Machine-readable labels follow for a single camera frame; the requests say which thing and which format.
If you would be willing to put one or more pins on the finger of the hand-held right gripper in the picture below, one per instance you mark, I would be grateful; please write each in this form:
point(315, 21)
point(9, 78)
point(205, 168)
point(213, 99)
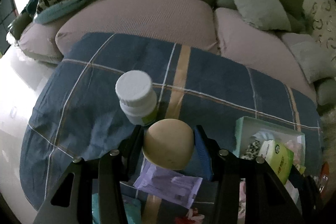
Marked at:
point(309, 192)

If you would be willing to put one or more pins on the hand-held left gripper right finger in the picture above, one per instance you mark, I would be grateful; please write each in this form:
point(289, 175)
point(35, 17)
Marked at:
point(201, 155)

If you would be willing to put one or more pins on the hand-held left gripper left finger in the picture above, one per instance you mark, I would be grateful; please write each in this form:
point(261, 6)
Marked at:
point(135, 142)

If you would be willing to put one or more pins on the green cloth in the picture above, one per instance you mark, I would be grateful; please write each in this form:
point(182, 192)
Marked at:
point(301, 169)

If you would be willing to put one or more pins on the beige soft ball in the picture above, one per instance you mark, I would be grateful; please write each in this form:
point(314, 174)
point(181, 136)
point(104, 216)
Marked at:
point(168, 145)

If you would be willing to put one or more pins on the green tissue pack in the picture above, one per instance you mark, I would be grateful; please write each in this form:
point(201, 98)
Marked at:
point(278, 161)

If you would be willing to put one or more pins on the white storage box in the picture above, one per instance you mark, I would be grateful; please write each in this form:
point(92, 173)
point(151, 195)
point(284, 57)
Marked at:
point(242, 134)

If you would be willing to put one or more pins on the leopard print scrunchie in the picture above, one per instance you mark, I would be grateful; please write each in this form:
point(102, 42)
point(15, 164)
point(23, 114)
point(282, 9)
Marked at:
point(252, 149)

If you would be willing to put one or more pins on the pink plastic bag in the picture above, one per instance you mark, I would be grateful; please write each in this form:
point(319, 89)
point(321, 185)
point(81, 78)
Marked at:
point(242, 195)

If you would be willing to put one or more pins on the purple packet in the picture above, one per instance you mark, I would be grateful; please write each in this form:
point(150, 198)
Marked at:
point(168, 182)

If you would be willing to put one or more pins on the pink striped cloth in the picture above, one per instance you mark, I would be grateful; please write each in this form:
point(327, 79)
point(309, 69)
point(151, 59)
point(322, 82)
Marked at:
point(294, 146)

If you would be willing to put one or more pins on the white bottle green label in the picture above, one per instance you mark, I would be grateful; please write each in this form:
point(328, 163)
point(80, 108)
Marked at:
point(134, 90)

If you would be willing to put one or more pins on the red pink fabric piece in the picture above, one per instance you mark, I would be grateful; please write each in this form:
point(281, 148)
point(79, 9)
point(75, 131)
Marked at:
point(193, 214)

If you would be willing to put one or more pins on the blue face mask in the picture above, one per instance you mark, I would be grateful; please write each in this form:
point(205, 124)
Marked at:
point(263, 136)

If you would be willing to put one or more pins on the blue plaid blanket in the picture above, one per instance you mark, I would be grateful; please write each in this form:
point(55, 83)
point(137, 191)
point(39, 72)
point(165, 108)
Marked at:
point(105, 82)

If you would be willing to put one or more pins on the teal plastic packet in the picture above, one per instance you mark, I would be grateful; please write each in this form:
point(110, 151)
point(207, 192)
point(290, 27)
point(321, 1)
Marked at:
point(131, 211)

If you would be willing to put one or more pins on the pink sofa seat cushion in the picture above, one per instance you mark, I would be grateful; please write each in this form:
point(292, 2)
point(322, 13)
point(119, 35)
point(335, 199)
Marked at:
point(136, 16)
point(39, 43)
point(257, 50)

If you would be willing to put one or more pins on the light grey pillow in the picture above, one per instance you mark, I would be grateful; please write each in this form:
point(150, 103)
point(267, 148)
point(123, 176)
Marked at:
point(312, 56)

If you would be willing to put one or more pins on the teal garment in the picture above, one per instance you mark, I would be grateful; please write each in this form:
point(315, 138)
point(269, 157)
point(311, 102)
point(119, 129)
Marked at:
point(57, 14)

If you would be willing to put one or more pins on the dark olive cloth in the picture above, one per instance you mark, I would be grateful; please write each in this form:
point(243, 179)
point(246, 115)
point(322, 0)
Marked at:
point(19, 27)

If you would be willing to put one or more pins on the grey-green pillow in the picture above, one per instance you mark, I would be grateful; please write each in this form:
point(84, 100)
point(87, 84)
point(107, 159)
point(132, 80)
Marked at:
point(254, 1)

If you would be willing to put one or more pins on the dark panelled cabinet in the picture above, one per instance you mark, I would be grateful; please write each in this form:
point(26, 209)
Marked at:
point(8, 11)

